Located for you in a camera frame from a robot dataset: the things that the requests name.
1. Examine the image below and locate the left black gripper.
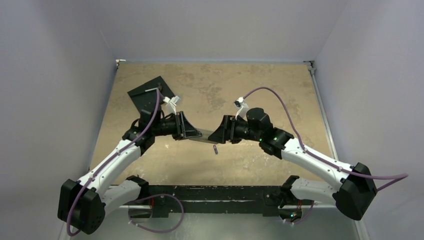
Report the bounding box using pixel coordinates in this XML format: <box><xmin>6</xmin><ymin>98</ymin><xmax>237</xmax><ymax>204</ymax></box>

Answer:
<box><xmin>152</xmin><ymin>111</ymin><xmax>201</xmax><ymax>140</ymax></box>

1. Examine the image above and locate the dark AAA battery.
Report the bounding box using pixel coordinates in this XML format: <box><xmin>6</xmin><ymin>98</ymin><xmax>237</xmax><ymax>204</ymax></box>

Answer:
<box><xmin>213</xmin><ymin>144</ymin><xmax>219</xmax><ymax>155</ymax></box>

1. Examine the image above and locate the grey remote control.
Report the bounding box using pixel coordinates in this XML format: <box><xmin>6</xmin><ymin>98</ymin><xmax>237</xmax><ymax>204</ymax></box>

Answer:
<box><xmin>189</xmin><ymin>128</ymin><xmax>218</xmax><ymax>145</ymax></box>

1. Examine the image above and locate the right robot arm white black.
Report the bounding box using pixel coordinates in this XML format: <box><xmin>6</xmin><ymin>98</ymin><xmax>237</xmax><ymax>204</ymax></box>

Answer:
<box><xmin>208</xmin><ymin>107</ymin><xmax>378</xmax><ymax>221</ymax></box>

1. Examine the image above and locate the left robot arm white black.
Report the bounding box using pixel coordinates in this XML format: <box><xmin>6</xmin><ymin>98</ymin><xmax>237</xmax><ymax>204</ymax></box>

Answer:
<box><xmin>57</xmin><ymin>110</ymin><xmax>204</xmax><ymax>237</ymax></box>

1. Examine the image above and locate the black square tray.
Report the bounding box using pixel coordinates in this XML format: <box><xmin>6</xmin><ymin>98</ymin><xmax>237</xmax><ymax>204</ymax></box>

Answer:
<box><xmin>127</xmin><ymin>76</ymin><xmax>175</xmax><ymax>114</ymax></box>

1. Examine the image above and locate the small metal hammer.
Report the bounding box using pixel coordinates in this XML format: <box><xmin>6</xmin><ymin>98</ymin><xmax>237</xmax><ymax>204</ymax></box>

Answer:
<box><xmin>144</xmin><ymin>83</ymin><xmax>162</xmax><ymax>93</ymax></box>

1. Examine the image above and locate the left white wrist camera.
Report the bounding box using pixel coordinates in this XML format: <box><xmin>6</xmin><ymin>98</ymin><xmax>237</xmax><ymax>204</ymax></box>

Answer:
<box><xmin>163</xmin><ymin>95</ymin><xmax>181</xmax><ymax>115</ymax></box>

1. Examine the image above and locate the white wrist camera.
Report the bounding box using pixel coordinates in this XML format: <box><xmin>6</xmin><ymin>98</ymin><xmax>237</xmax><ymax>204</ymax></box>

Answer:
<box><xmin>163</xmin><ymin>95</ymin><xmax>181</xmax><ymax>115</ymax></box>
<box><xmin>233</xmin><ymin>96</ymin><xmax>249</xmax><ymax>118</ymax></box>

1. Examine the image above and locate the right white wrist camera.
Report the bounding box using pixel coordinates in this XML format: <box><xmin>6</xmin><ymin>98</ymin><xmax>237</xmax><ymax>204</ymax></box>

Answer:
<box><xmin>233</xmin><ymin>96</ymin><xmax>249</xmax><ymax>118</ymax></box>

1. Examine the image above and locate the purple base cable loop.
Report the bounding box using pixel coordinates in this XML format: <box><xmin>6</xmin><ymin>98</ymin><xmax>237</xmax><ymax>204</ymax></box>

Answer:
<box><xmin>127</xmin><ymin>193</ymin><xmax>184</xmax><ymax>234</ymax></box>

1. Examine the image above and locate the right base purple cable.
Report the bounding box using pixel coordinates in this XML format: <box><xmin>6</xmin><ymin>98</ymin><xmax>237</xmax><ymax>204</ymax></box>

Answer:
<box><xmin>281</xmin><ymin>202</ymin><xmax>315</xmax><ymax>227</ymax></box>

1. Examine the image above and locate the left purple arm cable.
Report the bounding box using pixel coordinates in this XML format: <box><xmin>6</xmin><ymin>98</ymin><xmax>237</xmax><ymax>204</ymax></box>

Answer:
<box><xmin>66</xmin><ymin>89</ymin><xmax>165</xmax><ymax>237</ymax></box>

